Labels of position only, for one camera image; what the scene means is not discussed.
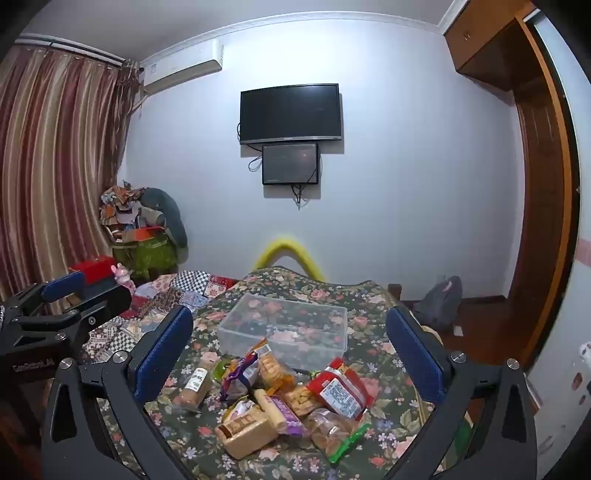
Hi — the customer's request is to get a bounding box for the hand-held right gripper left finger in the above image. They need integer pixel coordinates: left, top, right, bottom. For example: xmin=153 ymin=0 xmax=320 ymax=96
xmin=41 ymin=305 xmax=218 ymax=480

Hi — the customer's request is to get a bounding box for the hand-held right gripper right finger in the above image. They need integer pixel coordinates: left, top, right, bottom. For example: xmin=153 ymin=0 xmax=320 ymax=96
xmin=385 ymin=305 xmax=539 ymax=480

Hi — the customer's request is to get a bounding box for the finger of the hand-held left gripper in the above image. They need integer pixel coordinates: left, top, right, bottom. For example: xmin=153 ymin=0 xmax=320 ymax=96
xmin=14 ymin=287 xmax=132 ymax=352
xmin=7 ymin=271 xmax=88 ymax=317

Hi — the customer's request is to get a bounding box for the brown cylinder snack pack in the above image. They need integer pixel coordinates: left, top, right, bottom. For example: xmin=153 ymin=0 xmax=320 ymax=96
xmin=178 ymin=367 xmax=214 ymax=412

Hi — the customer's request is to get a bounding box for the purple snack bag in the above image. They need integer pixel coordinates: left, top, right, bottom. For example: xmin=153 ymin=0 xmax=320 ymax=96
xmin=218 ymin=351 xmax=262 ymax=402

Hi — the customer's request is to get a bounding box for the red packet white label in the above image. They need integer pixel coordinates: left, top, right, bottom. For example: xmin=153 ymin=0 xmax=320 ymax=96
xmin=307 ymin=357 xmax=376 ymax=421

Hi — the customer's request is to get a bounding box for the orange-edged cracker packet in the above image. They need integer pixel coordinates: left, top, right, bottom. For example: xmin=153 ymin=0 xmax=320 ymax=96
xmin=252 ymin=339 xmax=297 ymax=389

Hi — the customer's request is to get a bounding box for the sliced bread pack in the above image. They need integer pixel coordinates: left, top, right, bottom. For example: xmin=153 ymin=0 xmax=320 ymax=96
xmin=215 ymin=399 xmax=280 ymax=460

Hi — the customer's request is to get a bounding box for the clear pastry bag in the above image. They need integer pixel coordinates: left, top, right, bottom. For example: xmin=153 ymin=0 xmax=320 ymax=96
xmin=305 ymin=408 xmax=371 ymax=464

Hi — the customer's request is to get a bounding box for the clear biscuit packet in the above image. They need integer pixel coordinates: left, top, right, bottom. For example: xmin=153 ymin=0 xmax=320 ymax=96
xmin=283 ymin=383 xmax=324 ymax=418

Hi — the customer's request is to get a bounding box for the cream wafer pack purple label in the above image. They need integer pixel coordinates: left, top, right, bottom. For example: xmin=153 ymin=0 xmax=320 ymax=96
xmin=254 ymin=388 xmax=306 ymax=437

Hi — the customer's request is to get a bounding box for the clear plastic container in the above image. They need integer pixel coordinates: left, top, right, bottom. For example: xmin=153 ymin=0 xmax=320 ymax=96
xmin=217 ymin=293 xmax=348 ymax=372

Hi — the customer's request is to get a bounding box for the pink toy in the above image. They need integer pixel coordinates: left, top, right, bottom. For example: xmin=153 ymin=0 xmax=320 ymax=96
xmin=113 ymin=263 xmax=137 ymax=294

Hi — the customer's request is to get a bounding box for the red box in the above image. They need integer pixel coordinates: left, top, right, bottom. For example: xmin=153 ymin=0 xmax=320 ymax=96
xmin=69 ymin=259 xmax=119 ymax=282

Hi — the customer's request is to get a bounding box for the grey backpack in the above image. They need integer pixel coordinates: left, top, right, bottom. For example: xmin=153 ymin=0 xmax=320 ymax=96
xmin=412 ymin=275 xmax=464 ymax=331

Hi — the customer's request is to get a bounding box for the green chair cover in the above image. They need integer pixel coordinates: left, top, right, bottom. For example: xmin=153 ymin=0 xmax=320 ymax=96
xmin=112 ymin=230 xmax=188 ymax=281

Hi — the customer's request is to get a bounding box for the patchwork quilt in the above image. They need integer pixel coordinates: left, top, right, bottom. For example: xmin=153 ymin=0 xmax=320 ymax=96
xmin=69 ymin=270 xmax=242 ymax=370

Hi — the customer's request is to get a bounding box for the patterned clothes pile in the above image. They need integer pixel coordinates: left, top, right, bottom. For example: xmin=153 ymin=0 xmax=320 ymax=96
xmin=99 ymin=184 xmax=149 ymax=228

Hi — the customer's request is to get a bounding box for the grey cloth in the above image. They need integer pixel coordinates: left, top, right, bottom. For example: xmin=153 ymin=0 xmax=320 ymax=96
xmin=140 ymin=187 xmax=189 ymax=246

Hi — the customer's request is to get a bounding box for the floral blanket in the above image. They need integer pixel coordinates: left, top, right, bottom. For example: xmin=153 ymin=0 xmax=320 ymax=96
xmin=92 ymin=267 xmax=465 ymax=480

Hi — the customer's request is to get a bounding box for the striped curtain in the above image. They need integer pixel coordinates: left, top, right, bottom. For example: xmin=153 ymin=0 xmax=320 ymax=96
xmin=0 ymin=44 xmax=140 ymax=315

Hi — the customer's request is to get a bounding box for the white panel with pink print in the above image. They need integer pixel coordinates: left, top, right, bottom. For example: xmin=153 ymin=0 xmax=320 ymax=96
xmin=525 ymin=14 xmax=591 ymax=462

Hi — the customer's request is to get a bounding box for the yellow curved tube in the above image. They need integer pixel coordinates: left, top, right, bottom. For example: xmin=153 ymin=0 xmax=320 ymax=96
xmin=253 ymin=235 xmax=327 ymax=281

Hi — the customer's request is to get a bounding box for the small black monitor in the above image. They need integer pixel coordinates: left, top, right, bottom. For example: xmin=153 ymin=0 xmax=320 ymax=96
xmin=261 ymin=143 xmax=321 ymax=186

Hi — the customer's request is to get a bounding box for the white air conditioner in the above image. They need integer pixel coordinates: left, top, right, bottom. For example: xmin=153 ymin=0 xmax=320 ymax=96
xmin=140 ymin=39 xmax=225 ymax=96

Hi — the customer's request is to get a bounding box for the large black television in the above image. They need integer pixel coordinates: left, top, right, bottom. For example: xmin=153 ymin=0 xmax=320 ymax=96
xmin=239 ymin=83 xmax=344 ymax=145

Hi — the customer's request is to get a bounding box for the wooden overhead cabinet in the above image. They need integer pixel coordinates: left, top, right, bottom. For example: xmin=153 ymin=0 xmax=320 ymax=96
xmin=442 ymin=0 xmax=540 ymax=93

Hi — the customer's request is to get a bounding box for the wooden door frame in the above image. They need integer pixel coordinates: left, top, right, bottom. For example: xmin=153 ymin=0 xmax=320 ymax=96
xmin=507 ymin=18 xmax=580 ymax=370

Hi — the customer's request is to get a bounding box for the white curtain rail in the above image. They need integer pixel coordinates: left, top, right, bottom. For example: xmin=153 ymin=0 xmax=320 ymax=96
xmin=14 ymin=38 xmax=126 ymax=66

